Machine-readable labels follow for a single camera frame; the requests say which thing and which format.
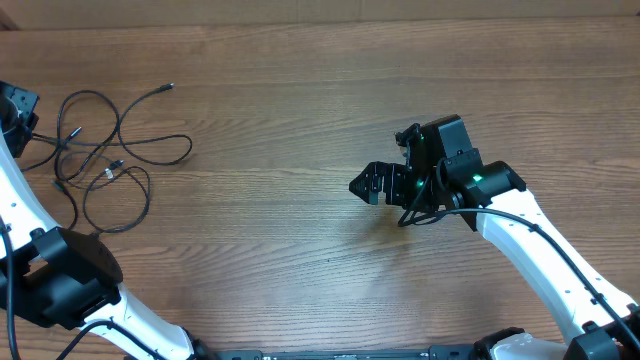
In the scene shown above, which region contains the thick black USB cable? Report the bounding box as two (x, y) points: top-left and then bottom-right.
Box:
(19, 90), (121, 231)

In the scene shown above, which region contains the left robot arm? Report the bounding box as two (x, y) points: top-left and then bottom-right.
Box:
(1, 83), (210, 359)

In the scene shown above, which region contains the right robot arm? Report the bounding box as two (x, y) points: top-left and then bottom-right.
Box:
(349, 114), (639, 359)

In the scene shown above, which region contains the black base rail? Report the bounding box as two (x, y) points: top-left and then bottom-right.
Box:
(189, 343), (569, 360)

